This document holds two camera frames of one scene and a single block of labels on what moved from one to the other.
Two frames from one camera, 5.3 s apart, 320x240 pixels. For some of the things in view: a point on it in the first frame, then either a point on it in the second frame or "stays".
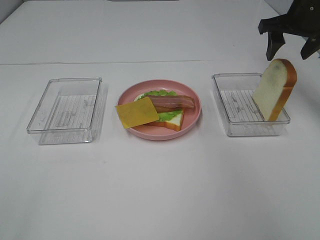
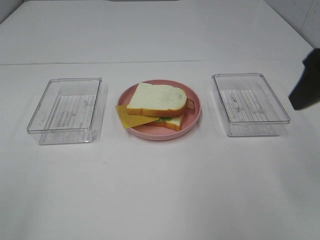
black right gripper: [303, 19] to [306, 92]
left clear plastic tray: [67, 112] stays
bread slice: [272, 96] to [157, 100]
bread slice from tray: [176, 123] stays
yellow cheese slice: [137, 112] stays
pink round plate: [151, 132] stays
